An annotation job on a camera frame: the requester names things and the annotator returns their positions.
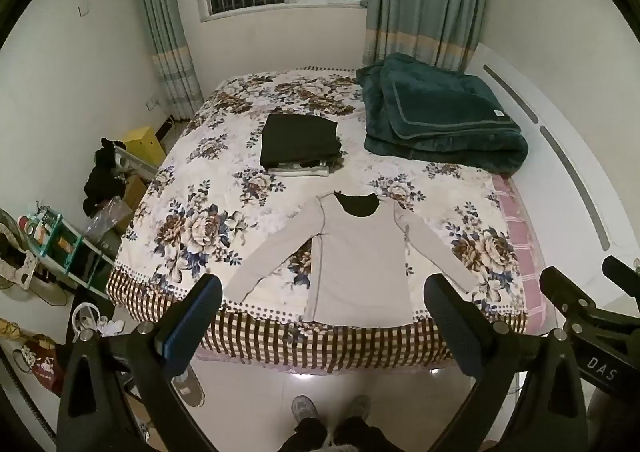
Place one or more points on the red bag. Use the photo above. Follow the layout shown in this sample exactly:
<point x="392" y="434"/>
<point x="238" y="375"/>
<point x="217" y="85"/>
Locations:
<point x="42" y="364"/>

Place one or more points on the person's dark trousers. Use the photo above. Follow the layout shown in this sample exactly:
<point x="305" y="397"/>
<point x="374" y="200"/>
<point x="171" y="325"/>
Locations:
<point x="345" y="437"/>

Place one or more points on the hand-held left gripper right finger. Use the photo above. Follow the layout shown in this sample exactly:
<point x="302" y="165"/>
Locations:
<point x="450" y="317"/>

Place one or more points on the person's left shoe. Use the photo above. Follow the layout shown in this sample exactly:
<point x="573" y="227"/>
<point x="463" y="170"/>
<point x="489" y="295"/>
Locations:
<point x="305" y="408"/>

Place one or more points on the person's shoe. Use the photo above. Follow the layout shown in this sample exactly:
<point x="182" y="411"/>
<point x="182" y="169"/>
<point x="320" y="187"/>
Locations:
<point x="357" y="407"/>
<point x="305" y="408"/>

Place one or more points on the pink checked sheet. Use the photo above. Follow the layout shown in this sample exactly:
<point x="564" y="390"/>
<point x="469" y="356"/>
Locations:
<point x="520" y="232"/>

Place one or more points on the folded dark green clothes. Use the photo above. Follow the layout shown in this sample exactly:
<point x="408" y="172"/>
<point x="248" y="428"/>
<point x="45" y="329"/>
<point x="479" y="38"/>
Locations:
<point x="300" y="139"/>

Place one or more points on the beige long-sleeve shirt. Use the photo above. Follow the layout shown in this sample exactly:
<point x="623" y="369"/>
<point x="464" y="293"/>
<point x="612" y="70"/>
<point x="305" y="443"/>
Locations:
<point x="357" y="262"/>

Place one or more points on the black hanging clothes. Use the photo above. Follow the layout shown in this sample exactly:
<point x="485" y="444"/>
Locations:
<point x="102" y="179"/>

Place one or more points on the narrow green curtain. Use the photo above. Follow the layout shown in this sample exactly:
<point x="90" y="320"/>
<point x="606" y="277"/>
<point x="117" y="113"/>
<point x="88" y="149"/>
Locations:
<point x="167" y="32"/>

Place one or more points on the cardboard box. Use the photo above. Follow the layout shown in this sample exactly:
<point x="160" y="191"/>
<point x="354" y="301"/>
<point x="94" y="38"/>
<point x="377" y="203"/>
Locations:
<point x="134" y="189"/>

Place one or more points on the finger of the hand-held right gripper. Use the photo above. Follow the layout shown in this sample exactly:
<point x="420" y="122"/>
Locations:
<point x="620" y="269"/>
<point x="567" y="294"/>

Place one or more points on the folded white clothes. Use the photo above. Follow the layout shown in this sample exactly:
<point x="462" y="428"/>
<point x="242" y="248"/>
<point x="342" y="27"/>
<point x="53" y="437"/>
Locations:
<point x="310" y="170"/>

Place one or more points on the floral bedspread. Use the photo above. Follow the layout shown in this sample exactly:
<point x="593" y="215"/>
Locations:
<point x="220" y="172"/>

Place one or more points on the dark green folded quilt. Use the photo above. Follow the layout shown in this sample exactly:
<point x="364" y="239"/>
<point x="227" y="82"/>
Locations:
<point x="440" y="117"/>

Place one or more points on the clear plastic bag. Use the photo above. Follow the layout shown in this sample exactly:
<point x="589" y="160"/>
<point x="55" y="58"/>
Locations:
<point x="107" y="217"/>

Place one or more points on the teal storage shelf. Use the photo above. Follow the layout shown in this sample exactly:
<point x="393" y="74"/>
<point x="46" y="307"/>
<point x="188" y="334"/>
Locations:
<point x="67" y="247"/>

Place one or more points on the white wall socket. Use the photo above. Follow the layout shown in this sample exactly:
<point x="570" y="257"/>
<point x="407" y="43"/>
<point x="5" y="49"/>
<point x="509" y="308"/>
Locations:
<point x="83" y="10"/>
<point x="153" y="105"/>

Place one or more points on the person's right shoe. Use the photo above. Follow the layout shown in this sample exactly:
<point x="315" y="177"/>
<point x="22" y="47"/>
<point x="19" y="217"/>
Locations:
<point x="357" y="407"/>

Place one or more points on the white slippers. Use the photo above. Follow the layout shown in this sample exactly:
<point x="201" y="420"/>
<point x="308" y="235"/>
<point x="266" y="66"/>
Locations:
<point x="92" y="319"/>

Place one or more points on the yellow box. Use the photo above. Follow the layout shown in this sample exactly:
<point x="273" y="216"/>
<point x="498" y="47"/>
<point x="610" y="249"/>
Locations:
<point x="145" y="144"/>

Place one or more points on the white headboard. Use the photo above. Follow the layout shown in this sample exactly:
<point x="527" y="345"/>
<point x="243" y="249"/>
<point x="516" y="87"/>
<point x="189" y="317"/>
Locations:
<point x="565" y="142"/>

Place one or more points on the grey sneaker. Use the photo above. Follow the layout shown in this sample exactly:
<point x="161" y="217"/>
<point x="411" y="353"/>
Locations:
<point x="189" y="387"/>

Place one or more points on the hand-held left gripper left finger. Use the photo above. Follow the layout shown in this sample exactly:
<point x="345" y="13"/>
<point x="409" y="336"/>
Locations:
<point x="192" y="319"/>

